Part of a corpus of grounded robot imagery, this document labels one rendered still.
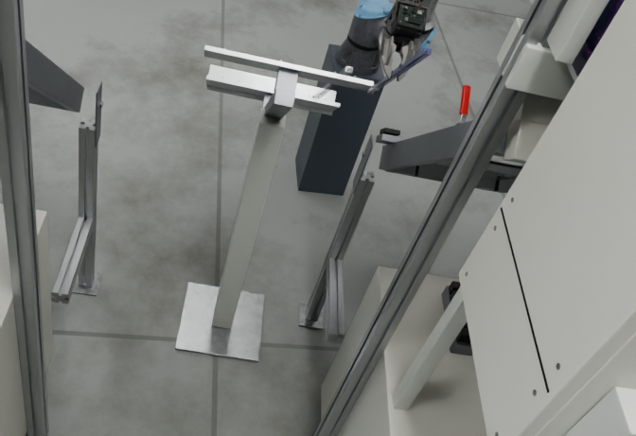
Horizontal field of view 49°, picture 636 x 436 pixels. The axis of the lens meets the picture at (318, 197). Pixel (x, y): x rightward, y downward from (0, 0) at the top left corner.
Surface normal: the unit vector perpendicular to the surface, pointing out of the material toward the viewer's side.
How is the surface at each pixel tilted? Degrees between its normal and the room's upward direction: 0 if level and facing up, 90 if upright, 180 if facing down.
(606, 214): 90
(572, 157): 90
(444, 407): 0
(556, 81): 90
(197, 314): 0
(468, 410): 0
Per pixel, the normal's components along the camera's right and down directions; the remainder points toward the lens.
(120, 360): 0.24, -0.69
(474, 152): 0.00, 0.70
